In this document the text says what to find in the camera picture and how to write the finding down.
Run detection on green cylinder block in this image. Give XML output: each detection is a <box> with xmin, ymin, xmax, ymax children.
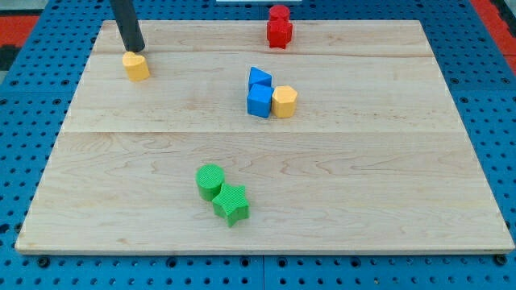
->
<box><xmin>195</xmin><ymin>164</ymin><xmax>225</xmax><ymax>201</ymax></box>

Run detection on yellow heart block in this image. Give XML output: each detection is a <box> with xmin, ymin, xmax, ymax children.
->
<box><xmin>122</xmin><ymin>52</ymin><xmax>150</xmax><ymax>81</ymax></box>

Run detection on blue cube block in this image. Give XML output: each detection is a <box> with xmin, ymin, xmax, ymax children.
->
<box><xmin>247</xmin><ymin>84</ymin><xmax>273</xmax><ymax>118</ymax></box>

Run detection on light wooden board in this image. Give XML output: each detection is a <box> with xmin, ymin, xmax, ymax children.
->
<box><xmin>15</xmin><ymin>20</ymin><xmax>514</xmax><ymax>256</ymax></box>

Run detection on green star block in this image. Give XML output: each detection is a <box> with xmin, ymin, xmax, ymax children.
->
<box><xmin>212</xmin><ymin>183</ymin><xmax>250</xmax><ymax>227</ymax></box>

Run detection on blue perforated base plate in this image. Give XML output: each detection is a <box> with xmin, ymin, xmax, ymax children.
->
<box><xmin>1</xmin><ymin>0</ymin><xmax>515</xmax><ymax>289</ymax></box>

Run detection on red cylinder block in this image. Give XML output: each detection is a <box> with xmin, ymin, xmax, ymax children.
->
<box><xmin>268</xmin><ymin>5</ymin><xmax>290</xmax><ymax>22</ymax></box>

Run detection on yellow hexagon block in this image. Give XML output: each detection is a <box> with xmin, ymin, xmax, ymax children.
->
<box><xmin>271</xmin><ymin>85</ymin><xmax>298</xmax><ymax>118</ymax></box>

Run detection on red star block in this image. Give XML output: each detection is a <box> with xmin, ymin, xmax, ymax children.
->
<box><xmin>266</xmin><ymin>20</ymin><xmax>293</xmax><ymax>49</ymax></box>

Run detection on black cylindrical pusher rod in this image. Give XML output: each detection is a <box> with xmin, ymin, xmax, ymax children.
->
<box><xmin>110</xmin><ymin>0</ymin><xmax>145</xmax><ymax>52</ymax></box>

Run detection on blue triangle block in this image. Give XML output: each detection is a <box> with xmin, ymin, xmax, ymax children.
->
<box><xmin>248</xmin><ymin>67</ymin><xmax>273</xmax><ymax>90</ymax></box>

